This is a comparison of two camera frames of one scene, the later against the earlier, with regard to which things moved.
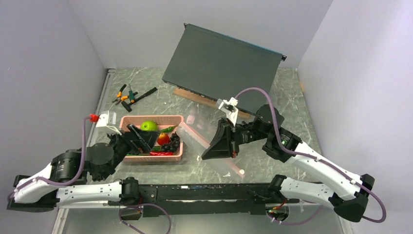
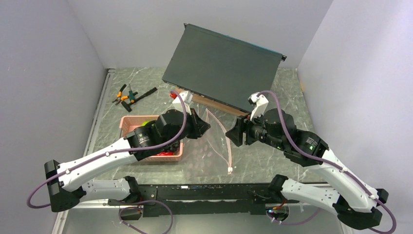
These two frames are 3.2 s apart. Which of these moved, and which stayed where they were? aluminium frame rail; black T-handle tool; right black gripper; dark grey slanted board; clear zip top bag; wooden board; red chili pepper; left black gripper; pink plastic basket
Moved: clear zip top bag; left black gripper; right black gripper
Stayed: black T-handle tool; dark grey slanted board; wooden board; aluminium frame rail; red chili pepper; pink plastic basket
